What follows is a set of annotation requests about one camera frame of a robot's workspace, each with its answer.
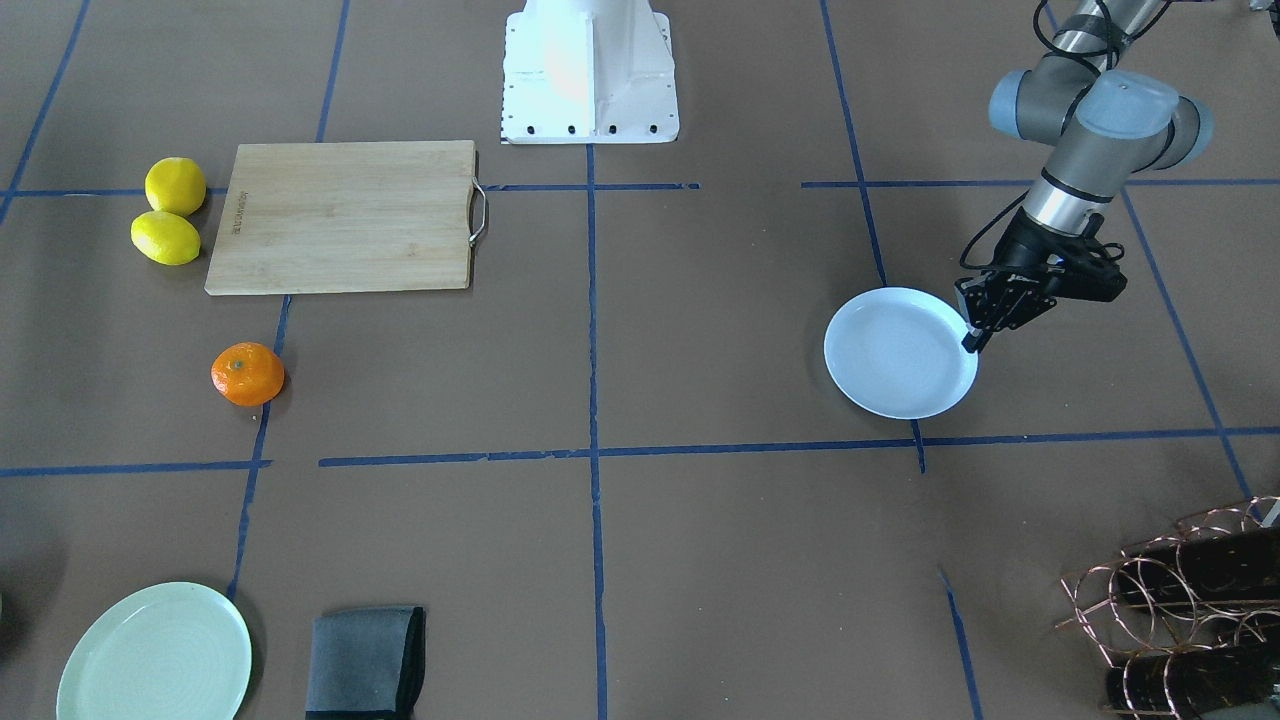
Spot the white blue plate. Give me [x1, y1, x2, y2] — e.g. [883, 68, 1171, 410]
[823, 287, 979, 420]

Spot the copper wire bottle rack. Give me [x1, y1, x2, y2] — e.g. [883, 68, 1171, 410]
[1060, 496, 1279, 719]

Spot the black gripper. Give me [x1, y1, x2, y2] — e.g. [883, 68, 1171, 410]
[955, 208, 1128, 354]

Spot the dark wine bottle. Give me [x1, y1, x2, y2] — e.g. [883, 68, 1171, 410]
[1114, 527, 1279, 612]
[1105, 643, 1279, 719]

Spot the lower yellow lemon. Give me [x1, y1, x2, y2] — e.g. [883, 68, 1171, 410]
[131, 210, 202, 266]

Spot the grey black folded cloth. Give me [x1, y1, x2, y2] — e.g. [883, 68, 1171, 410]
[303, 605, 428, 719]

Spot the upper yellow lemon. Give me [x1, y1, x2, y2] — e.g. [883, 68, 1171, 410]
[143, 158, 209, 217]

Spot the orange mandarin fruit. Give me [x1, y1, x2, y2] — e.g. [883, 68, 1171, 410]
[210, 342, 285, 407]

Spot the yellow lemon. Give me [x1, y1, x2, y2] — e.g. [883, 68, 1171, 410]
[143, 158, 209, 217]
[131, 210, 202, 266]

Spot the bamboo cutting board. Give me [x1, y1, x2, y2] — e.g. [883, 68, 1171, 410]
[204, 140, 488, 296]

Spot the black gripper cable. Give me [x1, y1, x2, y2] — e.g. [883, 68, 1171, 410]
[957, 195, 1030, 273]

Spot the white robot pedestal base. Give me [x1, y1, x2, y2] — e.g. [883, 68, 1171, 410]
[500, 1, 681, 145]

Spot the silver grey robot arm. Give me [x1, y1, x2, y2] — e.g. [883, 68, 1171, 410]
[955, 1, 1213, 354]

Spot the light green plate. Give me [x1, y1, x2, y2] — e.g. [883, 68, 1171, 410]
[55, 582, 253, 719]

